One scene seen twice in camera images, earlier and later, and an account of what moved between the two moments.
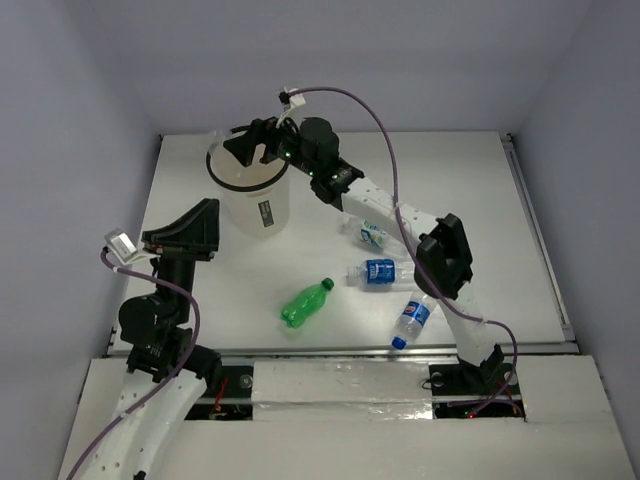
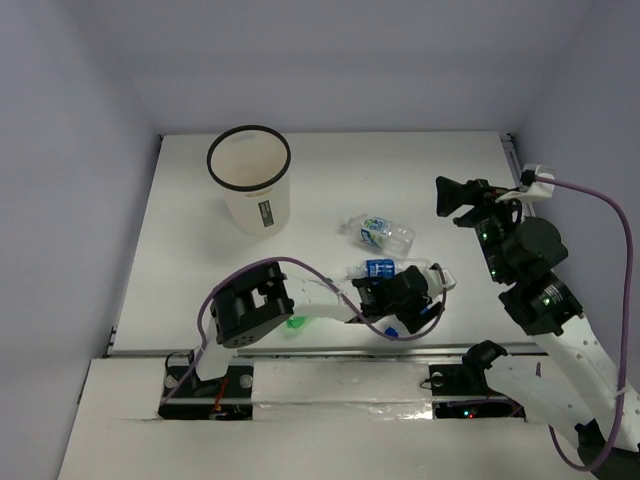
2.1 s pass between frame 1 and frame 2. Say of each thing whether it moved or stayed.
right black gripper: moved
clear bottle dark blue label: stayed
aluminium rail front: stayed
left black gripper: moved
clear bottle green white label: stayed
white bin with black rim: stayed
